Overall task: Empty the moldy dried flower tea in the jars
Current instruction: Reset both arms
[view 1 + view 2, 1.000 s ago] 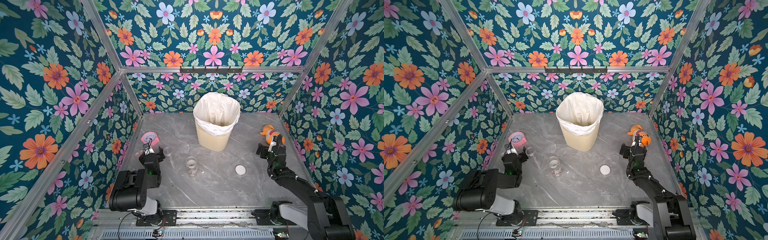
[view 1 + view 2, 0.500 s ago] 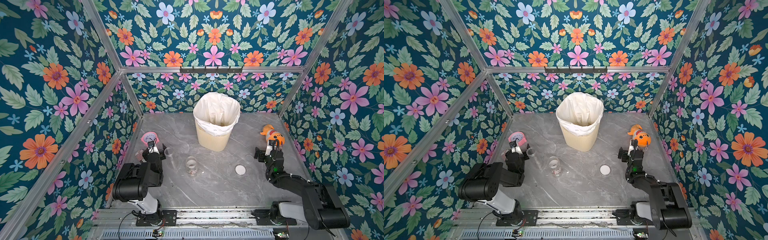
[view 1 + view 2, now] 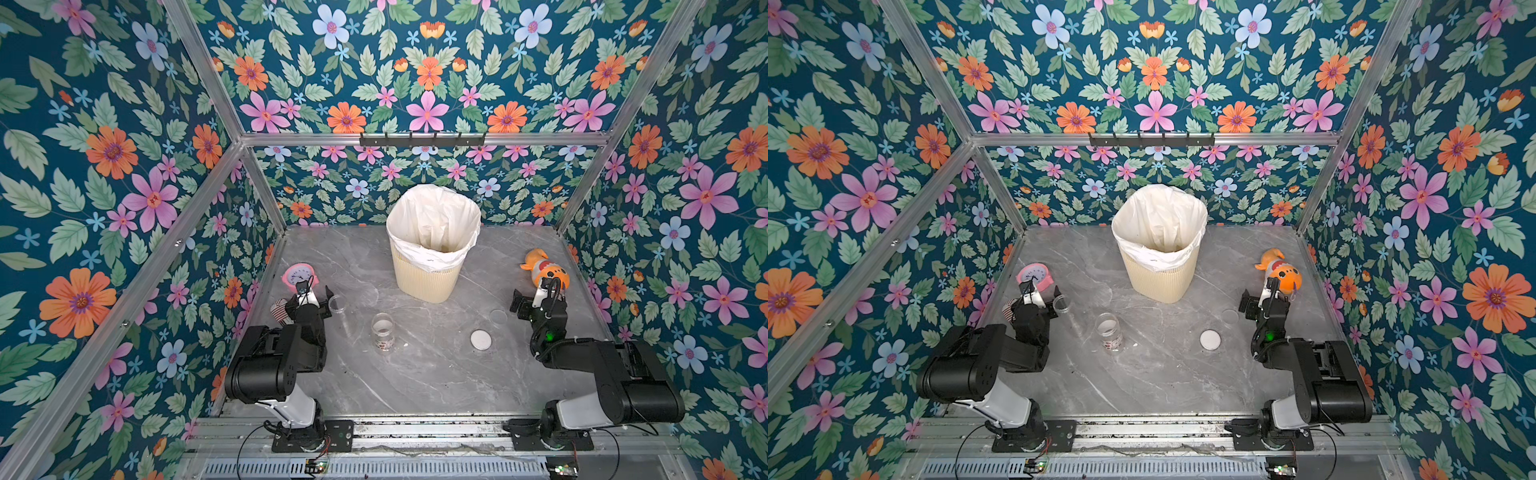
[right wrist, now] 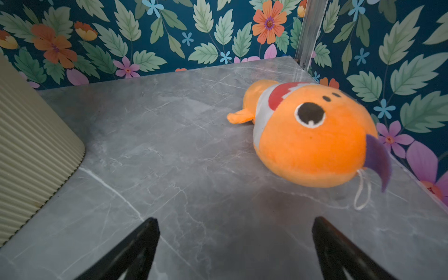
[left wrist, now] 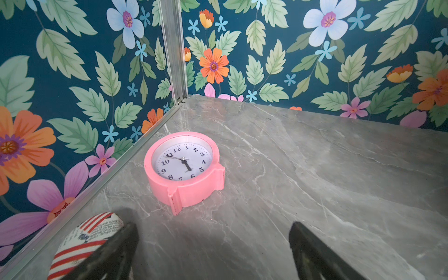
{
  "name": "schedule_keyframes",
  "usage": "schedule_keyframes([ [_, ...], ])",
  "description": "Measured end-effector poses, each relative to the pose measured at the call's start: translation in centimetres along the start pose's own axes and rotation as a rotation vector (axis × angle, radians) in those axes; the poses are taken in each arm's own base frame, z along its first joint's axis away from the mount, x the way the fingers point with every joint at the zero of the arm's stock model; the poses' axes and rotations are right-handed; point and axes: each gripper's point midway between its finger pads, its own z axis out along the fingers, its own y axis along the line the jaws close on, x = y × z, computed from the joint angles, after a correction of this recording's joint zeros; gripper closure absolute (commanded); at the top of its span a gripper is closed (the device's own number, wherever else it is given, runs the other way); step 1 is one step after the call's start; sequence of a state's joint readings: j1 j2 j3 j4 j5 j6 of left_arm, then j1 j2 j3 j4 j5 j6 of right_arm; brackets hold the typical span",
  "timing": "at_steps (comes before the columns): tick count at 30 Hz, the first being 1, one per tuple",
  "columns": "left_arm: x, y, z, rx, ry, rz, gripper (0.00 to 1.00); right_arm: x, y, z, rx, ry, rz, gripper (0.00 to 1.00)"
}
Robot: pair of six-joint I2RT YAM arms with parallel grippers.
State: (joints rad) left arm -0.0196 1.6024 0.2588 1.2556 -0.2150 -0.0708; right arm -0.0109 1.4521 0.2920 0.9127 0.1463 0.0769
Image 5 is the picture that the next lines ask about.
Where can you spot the striped flag pattern can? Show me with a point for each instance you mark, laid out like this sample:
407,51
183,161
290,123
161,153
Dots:
81,242

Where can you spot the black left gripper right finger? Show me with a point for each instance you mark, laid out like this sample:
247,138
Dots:
314,260

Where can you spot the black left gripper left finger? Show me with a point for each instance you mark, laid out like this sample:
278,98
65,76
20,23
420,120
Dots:
111,261

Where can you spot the pink alarm clock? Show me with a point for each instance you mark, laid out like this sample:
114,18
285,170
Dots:
183,169

